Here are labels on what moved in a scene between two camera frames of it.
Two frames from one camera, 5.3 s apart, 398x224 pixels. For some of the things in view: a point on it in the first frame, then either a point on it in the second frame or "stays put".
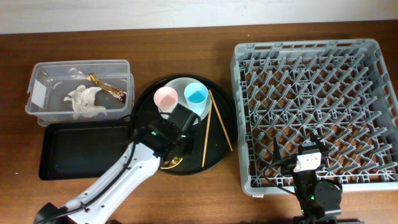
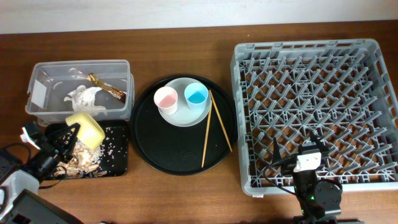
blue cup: x=196 y=94 stays put
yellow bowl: x=169 y=164 -> x=89 y=132
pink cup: x=165 y=98 stays put
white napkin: x=83 y=102 stays put
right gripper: x=323 y=150 stays put
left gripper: x=189 y=140 -> x=45 y=147
